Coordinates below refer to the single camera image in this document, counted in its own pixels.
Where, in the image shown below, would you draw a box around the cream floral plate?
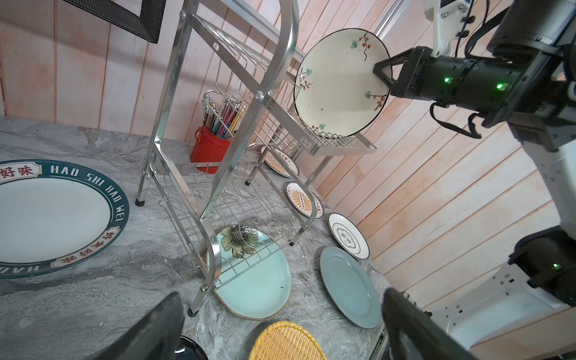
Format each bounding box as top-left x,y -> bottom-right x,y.
293,28 -> 390,138

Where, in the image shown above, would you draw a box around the far orange sunburst plate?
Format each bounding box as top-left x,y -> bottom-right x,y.
259,146 -> 300,178

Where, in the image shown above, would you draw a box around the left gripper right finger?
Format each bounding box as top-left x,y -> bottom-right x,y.
382,287 -> 475,359

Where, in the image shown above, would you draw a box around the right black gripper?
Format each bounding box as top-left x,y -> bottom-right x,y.
373,46 -> 477,110

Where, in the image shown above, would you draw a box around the grey green large plate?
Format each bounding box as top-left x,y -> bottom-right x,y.
319,246 -> 383,329

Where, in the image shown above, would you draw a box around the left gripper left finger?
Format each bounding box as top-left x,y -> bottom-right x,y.
95,292 -> 185,359

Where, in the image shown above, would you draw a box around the yellow woven bamboo tray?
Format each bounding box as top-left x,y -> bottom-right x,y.
249,321 -> 327,360

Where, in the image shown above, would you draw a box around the colourful chopsticks bundle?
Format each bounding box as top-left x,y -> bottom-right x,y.
202,90 -> 246,141

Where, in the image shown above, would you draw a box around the dark blue glazed plate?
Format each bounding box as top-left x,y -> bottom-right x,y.
174,335 -> 209,360

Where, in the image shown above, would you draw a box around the black mesh wall basket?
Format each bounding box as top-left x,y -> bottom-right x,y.
65,0 -> 167,44

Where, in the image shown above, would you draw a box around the green rim white plate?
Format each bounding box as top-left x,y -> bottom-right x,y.
1,159 -> 130,280

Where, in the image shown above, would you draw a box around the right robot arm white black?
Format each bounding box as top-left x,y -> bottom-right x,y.
338,98 -> 575,358

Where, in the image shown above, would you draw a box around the light green flower plate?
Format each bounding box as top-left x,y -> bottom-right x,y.
214,225 -> 292,320

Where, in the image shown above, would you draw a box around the white plate black rings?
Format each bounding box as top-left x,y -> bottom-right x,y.
327,212 -> 371,261

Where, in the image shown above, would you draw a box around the near orange sunburst plate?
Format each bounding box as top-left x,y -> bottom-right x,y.
286,181 -> 324,219

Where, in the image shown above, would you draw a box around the orange sunburst plate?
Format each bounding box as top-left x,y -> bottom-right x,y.
286,181 -> 324,219
259,146 -> 300,178

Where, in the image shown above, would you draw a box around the red utensil cup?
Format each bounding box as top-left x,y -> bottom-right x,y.
190,125 -> 231,164

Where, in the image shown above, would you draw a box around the silver metal dish rack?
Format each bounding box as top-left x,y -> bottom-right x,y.
136,1 -> 376,317

